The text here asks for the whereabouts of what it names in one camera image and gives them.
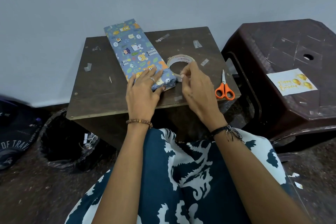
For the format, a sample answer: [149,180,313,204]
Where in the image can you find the black lined trash bin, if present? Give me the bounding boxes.
[38,108,116,173]

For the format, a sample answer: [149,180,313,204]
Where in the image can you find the person's right hand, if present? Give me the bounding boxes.
[180,61,228,132]

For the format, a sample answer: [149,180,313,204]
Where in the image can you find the clear tape roll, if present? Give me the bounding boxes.
[167,54,196,83]

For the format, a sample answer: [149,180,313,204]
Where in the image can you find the teal white patterned trousers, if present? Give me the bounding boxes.
[64,128,297,224]

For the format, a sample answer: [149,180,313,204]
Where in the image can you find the person's right forearm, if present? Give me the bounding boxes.
[212,129,313,224]

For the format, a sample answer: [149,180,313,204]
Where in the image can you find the small dark wooden table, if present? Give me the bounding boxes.
[66,27,242,151]

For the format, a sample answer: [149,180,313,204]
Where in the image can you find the brown beaded bracelet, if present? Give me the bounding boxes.
[126,119,154,129]

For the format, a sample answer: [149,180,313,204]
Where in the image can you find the brown plastic stool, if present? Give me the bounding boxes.
[221,19,336,153]

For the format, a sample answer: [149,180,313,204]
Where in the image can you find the person's left forearm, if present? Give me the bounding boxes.
[92,124,153,224]

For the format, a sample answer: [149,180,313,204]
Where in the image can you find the happy birthday card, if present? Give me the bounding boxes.
[266,68,318,97]

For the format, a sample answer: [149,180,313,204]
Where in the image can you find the black purple backpack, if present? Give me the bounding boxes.
[0,98,44,170]

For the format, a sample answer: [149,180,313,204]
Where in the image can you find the person's left hand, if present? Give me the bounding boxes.
[125,68,166,123]

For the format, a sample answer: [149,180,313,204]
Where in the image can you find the orange handled scissors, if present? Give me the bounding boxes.
[215,69,236,101]

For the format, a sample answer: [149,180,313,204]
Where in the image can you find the crumpled paper scraps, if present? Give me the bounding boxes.
[78,132,99,151]

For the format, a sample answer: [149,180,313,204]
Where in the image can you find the black thread bracelet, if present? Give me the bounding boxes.
[211,125,245,143]

